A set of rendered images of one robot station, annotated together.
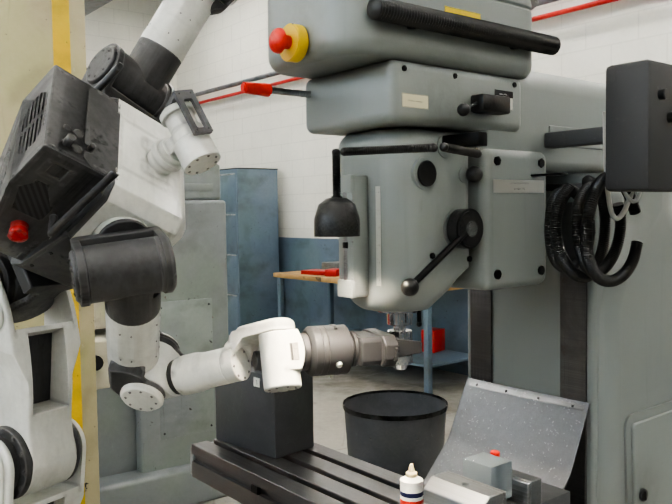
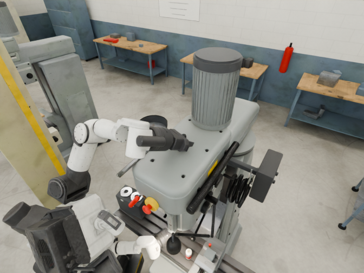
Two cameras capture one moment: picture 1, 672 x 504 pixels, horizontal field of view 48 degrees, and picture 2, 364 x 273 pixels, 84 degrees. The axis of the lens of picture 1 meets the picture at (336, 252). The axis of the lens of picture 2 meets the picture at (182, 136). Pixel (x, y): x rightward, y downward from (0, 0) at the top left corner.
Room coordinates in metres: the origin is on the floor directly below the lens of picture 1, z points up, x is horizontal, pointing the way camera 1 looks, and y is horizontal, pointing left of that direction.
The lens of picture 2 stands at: (0.77, 0.09, 2.47)
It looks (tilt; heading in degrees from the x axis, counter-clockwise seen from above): 39 degrees down; 342
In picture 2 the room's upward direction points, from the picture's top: straight up
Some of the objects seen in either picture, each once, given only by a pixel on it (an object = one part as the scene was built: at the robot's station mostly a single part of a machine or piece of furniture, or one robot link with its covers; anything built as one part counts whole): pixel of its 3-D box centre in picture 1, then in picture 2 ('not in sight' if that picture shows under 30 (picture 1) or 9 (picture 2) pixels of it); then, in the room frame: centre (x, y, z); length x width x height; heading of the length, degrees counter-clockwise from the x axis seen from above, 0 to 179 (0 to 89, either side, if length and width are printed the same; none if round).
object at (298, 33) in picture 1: (293, 43); (151, 203); (1.23, 0.06, 1.76); 0.06 x 0.02 x 0.06; 39
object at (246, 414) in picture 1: (263, 401); (133, 201); (1.77, 0.18, 1.04); 0.22 x 0.12 x 0.20; 46
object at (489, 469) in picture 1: (487, 477); (209, 254); (1.22, -0.24, 1.05); 0.06 x 0.05 x 0.06; 38
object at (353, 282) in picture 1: (352, 236); (171, 220); (1.31, -0.03, 1.44); 0.04 x 0.04 x 0.21; 39
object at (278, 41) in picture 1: (281, 41); (147, 208); (1.22, 0.08, 1.76); 0.04 x 0.03 x 0.04; 39
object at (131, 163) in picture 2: not in sight; (140, 156); (1.37, 0.07, 1.89); 0.24 x 0.04 x 0.01; 130
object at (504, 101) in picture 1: (479, 106); (214, 183); (1.31, -0.25, 1.66); 0.12 x 0.04 x 0.04; 129
